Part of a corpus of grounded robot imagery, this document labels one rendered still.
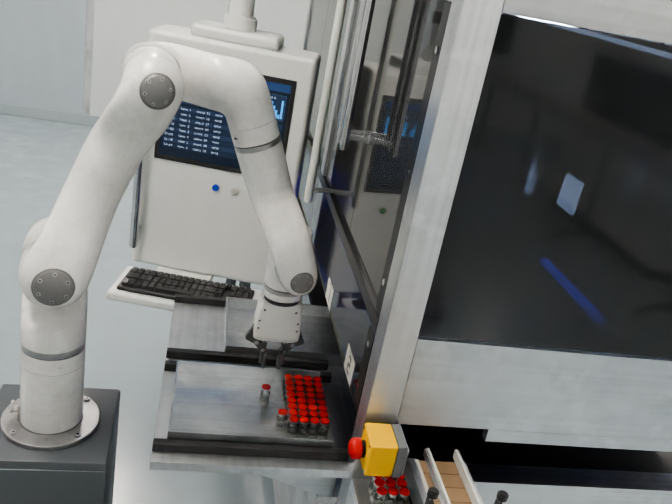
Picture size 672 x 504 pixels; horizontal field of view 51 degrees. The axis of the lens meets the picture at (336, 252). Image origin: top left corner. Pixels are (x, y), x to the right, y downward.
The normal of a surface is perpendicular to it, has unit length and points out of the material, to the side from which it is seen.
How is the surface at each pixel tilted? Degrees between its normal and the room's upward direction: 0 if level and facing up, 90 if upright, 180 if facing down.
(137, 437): 0
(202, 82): 94
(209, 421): 0
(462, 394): 90
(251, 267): 90
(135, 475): 0
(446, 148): 90
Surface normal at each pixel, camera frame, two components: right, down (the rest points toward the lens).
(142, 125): -0.08, 0.86
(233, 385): 0.18, -0.91
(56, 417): 0.46, 0.42
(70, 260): 0.52, 0.03
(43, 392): 0.06, 0.40
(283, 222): 0.06, -0.30
